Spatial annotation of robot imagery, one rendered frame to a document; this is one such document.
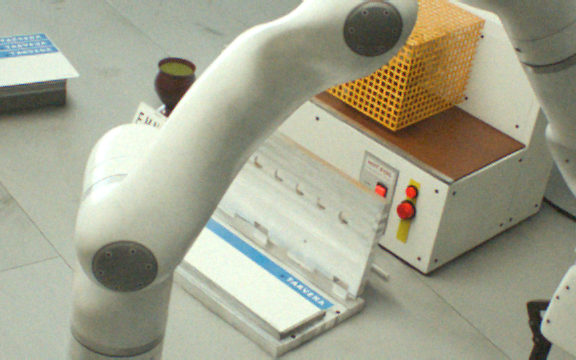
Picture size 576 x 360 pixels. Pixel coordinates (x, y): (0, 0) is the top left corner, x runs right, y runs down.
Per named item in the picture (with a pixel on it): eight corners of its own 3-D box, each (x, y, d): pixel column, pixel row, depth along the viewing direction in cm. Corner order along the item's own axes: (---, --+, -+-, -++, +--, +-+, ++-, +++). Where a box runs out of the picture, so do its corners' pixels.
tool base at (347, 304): (94, 220, 221) (96, 203, 219) (183, 185, 234) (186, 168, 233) (275, 358, 198) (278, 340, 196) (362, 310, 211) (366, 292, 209)
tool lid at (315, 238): (194, 83, 223) (202, 82, 224) (173, 178, 231) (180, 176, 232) (384, 204, 200) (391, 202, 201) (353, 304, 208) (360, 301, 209)
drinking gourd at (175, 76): (154, 101, 259) (159, 52, 253) (195, 109, 259) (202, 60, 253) (145, 121, 251) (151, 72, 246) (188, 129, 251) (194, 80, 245)
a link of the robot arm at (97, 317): (63, 351, 152) (77, 192, 138) (79, 251, 167) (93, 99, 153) (164, 361, 154) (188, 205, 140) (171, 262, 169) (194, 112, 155)
